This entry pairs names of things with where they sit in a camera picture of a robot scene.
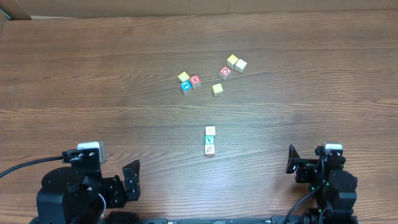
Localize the wooden block leaf picture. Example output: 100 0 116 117
205 144 215 156

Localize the green block letter V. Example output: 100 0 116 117
205 136 215 144

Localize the wooden block letter W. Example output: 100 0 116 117
205 126 216 136

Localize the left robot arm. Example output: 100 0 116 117
31 141 141 224

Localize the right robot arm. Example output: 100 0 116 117
283 142 358 223

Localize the blue block letter X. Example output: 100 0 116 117
180 80 192 94

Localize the yellow block centre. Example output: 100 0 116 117
212 83 223 96

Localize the yellow block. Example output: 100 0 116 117
227 54 239 69
212 83 223 96

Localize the yellow block letter G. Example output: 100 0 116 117
178 72 190 83

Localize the red block letter M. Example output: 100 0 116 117
190 75 201 88

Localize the plain wooden block far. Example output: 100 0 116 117
234 59 247 73

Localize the red block letter C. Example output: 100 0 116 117
220 66 231 80

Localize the yellow block far right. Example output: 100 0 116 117
227 54 239 69

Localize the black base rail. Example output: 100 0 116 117
133 214 360 224

